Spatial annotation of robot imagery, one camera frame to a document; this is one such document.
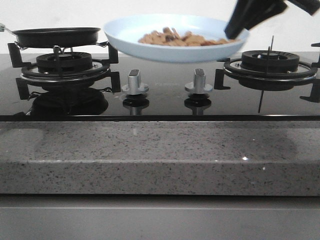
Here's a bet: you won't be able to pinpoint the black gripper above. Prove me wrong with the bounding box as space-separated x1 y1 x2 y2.
224 0 320 39

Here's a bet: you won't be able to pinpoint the brown meat pieces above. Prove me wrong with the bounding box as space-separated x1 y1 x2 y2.
138 27 237 47

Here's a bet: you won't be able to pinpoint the light blue plate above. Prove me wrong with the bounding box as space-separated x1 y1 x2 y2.
103 13 249 63

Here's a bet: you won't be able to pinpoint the black frying pan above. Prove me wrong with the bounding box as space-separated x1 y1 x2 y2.
0 24 101 49

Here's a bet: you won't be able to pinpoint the right black pan support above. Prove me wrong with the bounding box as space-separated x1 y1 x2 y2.
213 43 320 103

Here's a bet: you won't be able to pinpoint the black pan support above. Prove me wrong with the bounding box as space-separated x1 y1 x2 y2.
213 43 320 103
8 42 121 100

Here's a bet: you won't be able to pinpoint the right silver stove knob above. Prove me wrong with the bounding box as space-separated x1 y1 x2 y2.
184 68 213 94

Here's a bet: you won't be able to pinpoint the silver stove knob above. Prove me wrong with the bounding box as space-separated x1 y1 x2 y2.
184 68 213 94
121 69 149 96

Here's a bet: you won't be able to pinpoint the black glass cooktop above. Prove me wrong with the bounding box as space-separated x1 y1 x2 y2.
0 54 320 122

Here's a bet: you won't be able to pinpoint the left silver stove knob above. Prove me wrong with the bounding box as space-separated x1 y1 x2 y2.
121 69 149 96

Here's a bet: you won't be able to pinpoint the left black pan support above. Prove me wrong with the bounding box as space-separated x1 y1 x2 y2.
8 42 121 100

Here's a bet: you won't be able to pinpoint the left black gas burner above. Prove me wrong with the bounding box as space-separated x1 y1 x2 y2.
36 52 93 74

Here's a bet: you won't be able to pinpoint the grey cabinet front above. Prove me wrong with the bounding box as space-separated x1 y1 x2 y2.
0 195 320 240

